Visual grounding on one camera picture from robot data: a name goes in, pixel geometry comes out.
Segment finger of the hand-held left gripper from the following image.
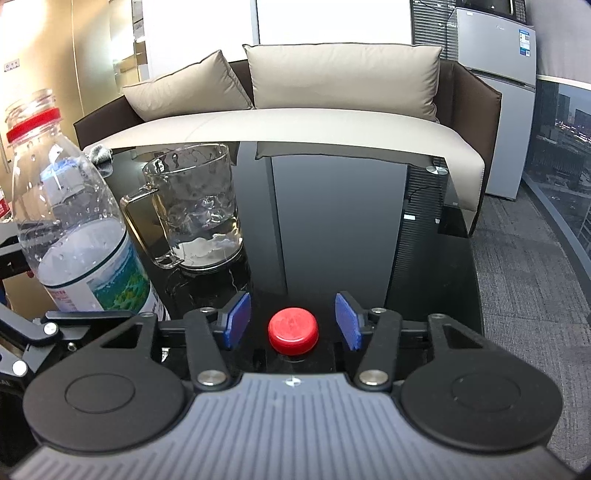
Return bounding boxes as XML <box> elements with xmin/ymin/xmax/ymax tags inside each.
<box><xmin>0</xmin><ymin>304</ymin><xmax>145</xmax><ymax>380</ymax></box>
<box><xmin>0</xmin><ymin>228</ymin><xmax>35</xmax><ymax>280</ymax></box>

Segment grey small fridge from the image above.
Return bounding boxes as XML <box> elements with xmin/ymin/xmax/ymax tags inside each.
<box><xmin>450</xmin><ymin>7</ymin><xmax>539</xmax><ymax>202</ymax></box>

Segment black microwave oven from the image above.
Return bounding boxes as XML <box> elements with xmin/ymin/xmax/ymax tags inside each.
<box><xmin>455</xmin><ymin>0</ymin><xmax>530</xmax><ymax>22</ymax></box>

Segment brown and beige sofa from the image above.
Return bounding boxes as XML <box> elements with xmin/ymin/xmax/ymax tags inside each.
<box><xmin>74</xmin><ymin>58</ymin><xmax>503</xmax><ymax>239</ymax></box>

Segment beige sofa side cushion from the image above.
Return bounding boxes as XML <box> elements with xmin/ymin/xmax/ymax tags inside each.
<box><xmin>122</xmin><ymin>50</ymin><xmax>255</xmax><ymax>123</ymax></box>

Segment red bottle cap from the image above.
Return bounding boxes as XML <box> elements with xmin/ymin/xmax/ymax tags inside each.
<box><xmin>268</xmin><ymin>306</ymin><xmax>320</xmax><ymax>356</ymax></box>

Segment grey roller blind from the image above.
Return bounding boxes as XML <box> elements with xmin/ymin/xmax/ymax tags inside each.
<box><xmin>530</xmin><ymin>0</ymin><xmax>591</xmax><ymax>85</ymax></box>

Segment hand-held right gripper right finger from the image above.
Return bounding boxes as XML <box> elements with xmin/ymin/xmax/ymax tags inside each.
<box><xmin>334</xmin><ymin>291</ymin><xmax>488</xmax><ymax>393</ymax></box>

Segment grey slatted window blinds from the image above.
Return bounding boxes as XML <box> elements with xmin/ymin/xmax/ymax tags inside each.
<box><xmin>410</xmin><ymin>0</ymin><xmax>459</xmax><ymax>62</ymax></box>

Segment beige sofa back cushion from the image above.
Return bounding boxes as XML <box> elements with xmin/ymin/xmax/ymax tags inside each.
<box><xmin>242</xmin><ymin>44</ymin><xmax>443</xmax><ymax>123</ymax></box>

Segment grey crumpled cloth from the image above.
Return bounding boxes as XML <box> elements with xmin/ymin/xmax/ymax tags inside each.
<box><xmin>85</xmin><ymin>144</ymin><xmax>114</xmax><ymax>165</ymax></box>

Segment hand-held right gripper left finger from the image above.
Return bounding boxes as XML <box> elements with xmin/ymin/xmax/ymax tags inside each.
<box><xmin>97</xmin><ymin>291</ymin><xmax>253</xmax><ymax>393</ymax></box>

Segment clear plastic water bottle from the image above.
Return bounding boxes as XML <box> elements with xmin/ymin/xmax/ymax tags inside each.
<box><xmin>6</xmin><ymin>89</ymin><xmax>170</xmax><ymax>324</ymax></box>

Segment clear glass mug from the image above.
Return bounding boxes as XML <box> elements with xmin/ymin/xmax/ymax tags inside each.
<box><xmin>119</xmin><ymin>143</ymin><xmax>245</xmax><ymax>274</ymax></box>

